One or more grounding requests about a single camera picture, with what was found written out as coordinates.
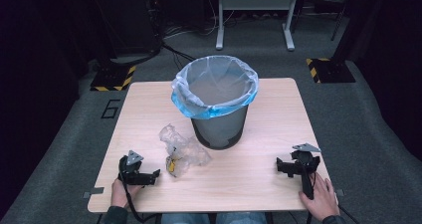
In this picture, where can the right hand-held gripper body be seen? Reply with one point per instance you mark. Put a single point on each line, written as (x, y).
(304, 164)

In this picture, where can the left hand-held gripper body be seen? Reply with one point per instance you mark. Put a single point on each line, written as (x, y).
(131, 174)

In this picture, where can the clear plastic bag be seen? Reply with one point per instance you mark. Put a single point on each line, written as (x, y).
(181, 151)

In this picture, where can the grey trash bin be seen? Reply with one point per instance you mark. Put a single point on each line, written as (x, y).
(219, 131)

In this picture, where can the blue plastic bin liner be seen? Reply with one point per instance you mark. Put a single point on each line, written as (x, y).
(215, 84)

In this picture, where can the person's left hand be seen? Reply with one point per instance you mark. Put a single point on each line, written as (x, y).
(120, 193)

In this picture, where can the person's right hand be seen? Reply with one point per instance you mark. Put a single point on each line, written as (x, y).
(321, 200)

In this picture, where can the grey tape strip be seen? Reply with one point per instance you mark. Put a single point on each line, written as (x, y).
(339, 192)
(93, 192)

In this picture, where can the person's left leg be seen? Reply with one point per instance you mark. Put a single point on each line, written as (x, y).
(185, 218)

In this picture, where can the person's leg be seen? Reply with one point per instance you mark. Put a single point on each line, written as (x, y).
(185, 218)
(241, 218)

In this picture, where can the person's right leg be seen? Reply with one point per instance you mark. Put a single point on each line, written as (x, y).
(241, 218)

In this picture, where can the hazard striped black base plate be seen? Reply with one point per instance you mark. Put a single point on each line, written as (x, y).
(111, 78)
(331, 70)

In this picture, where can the white metal stand frame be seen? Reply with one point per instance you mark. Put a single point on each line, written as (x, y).
(255, 2)

